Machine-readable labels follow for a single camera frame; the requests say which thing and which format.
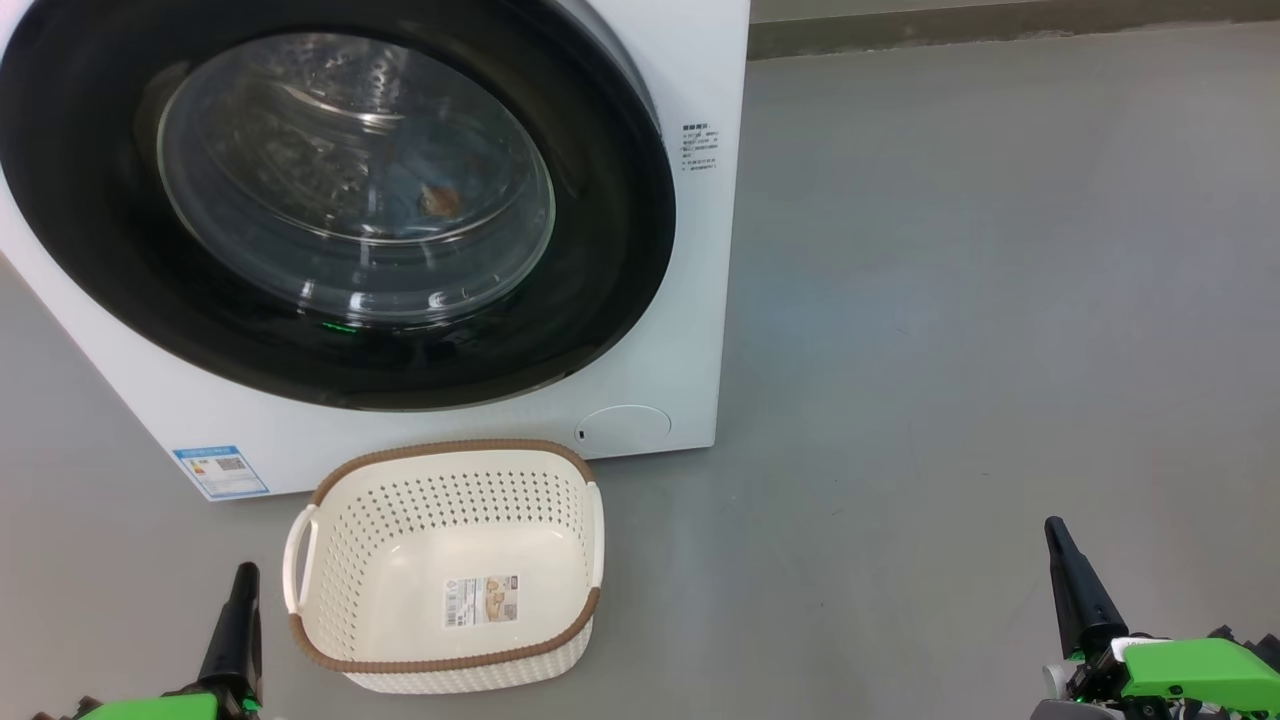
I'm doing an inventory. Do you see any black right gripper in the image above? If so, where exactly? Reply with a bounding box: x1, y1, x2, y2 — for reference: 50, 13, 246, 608
1035, 517, 1280, 720

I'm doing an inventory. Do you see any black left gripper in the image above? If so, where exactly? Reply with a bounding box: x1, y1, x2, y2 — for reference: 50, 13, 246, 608
30, 562, 265, 720

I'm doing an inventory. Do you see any black round glass washer door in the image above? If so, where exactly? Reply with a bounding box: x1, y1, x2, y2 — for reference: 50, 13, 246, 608
0, 0, 678, 413

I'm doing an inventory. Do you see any cream perforated basket brown rim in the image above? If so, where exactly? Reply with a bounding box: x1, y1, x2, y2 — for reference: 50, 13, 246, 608
283, 438, 605, 695

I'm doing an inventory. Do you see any white front-load washing machine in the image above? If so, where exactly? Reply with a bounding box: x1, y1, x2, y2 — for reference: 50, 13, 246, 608
0, 0, 751, 501

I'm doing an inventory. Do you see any blue energy label sticker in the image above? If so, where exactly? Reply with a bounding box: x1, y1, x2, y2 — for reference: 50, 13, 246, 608
172, 445, 271, 499

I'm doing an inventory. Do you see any paper product label sticker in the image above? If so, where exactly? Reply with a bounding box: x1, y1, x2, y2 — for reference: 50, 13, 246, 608
443, 574, 521, 629

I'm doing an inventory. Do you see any round white filter cover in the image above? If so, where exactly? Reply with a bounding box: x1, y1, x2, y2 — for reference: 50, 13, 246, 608
577, 404, 673, 448

